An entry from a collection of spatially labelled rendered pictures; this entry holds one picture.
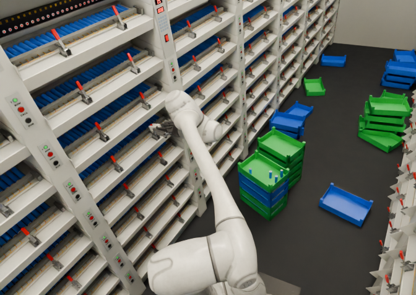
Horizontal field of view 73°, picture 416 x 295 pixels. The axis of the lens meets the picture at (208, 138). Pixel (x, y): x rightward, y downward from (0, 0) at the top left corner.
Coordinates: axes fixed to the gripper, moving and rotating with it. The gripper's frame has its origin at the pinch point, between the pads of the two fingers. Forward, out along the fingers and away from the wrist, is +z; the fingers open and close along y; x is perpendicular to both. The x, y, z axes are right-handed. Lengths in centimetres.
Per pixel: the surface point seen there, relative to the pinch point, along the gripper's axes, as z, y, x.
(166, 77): -5.1, 15.9, 19.8
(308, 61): 25, 272, -80
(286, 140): -20, 92, -72
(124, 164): 4.1, -22.8, -6.7
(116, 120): 3.2, -15.7, 14.1
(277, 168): -26, 60, -73
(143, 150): 3.1, -10.9, -7.3
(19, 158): -7, -58, 27
